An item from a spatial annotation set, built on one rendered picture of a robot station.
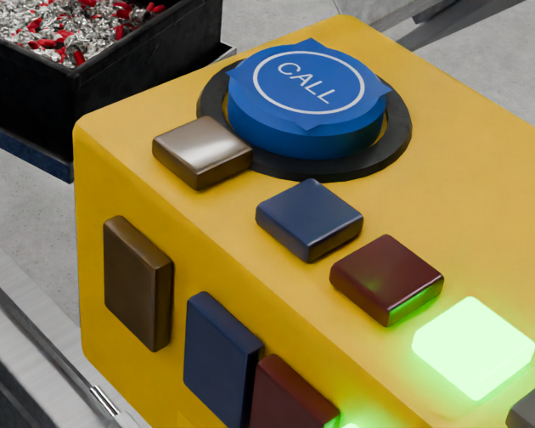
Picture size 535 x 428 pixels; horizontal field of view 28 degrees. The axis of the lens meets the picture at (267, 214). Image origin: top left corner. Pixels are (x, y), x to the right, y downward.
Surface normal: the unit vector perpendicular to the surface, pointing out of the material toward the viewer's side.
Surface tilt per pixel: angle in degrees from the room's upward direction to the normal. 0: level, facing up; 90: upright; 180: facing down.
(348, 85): 0
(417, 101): 0
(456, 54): 0
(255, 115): 45
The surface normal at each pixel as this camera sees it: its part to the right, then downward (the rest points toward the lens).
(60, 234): 0.08, -0.76
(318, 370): -0.74, 0.38
